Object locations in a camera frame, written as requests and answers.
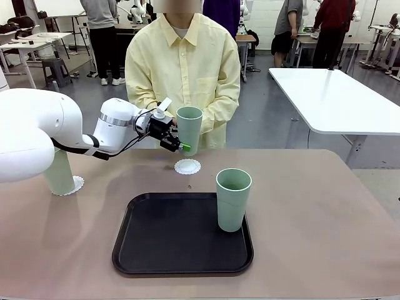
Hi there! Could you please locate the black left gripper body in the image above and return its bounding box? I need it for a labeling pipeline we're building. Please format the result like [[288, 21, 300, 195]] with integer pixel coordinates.
[[147, 116, 176, 142]]

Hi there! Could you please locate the pale green plastic cup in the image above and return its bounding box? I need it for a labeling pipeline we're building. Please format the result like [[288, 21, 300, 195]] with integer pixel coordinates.
[[216, 167, 253, 233], [43, 146, 76, 196], [176, 106, 204, 157]]

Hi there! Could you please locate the white scalloped paper coaster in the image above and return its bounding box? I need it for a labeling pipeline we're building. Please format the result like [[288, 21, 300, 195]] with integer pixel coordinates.
[[51, 175, 86, 197], [173, 158, 202, 176]]

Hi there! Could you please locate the person's left forearm yellow sleeve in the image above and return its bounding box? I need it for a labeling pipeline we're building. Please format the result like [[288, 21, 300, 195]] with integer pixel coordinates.
[[199, 92, 241, 136]]

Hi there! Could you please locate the person's right forearm yellow sleeve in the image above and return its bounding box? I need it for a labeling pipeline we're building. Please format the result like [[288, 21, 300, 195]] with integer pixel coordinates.
[[127, 90, 163, 117]]

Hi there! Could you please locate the person in yellow shirt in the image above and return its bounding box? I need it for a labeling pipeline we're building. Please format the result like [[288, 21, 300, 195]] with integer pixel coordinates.
[[124, 12, 241, 151]]

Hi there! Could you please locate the black plastic tray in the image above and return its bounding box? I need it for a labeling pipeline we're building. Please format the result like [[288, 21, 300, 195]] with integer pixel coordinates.
[[111, 192, 255, 278]]

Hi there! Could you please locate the grey plastic stool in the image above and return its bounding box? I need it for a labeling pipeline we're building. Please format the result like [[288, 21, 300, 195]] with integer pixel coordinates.
[[41, 57, 74, 89]]

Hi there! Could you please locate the person in purple top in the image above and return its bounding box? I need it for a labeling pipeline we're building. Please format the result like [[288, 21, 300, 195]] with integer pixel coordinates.
[[202, 0, 241, 41]]

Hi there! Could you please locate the person in grey top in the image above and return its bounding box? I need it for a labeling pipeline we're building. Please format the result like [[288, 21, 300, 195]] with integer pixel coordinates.
[[79, 0, 126, 86]]

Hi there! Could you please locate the white lab desk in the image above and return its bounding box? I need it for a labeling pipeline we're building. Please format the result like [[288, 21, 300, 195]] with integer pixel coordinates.
[[0, 31, 73, 91]]

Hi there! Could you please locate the person in grey tee shorts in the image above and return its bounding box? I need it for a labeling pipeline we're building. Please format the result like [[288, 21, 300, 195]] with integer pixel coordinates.
[[271, 0, 304, 69]]

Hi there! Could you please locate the whiteboard on stand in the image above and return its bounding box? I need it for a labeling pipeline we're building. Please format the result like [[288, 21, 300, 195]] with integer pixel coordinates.
[[32, 0, 84, 18]]

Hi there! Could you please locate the white rectangular table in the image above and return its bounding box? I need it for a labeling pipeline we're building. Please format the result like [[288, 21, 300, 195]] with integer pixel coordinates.
[[268, 66, 400, 165]]

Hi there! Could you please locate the black bag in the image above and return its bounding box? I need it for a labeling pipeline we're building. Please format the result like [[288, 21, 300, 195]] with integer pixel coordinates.
[[6, 15, 36, 31]]

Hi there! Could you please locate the person in red sweater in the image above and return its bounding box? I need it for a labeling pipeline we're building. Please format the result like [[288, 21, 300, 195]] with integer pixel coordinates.
[[311, 0, 358, 70]]

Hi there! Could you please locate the grey lab desk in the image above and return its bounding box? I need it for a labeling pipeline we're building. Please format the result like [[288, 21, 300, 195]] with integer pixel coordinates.
[[295, 33, 373, 68]]

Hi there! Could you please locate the white height-adjustable desk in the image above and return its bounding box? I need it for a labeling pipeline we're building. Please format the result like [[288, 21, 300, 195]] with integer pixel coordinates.
[[359, 23, 400, 76]]

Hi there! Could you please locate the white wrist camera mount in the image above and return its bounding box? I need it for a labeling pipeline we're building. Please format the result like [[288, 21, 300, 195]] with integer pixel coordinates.
[[154, 97, 173, 120]]

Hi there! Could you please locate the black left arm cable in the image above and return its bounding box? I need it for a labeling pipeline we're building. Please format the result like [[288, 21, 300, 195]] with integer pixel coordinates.
[[49, 107, 158, 162]]

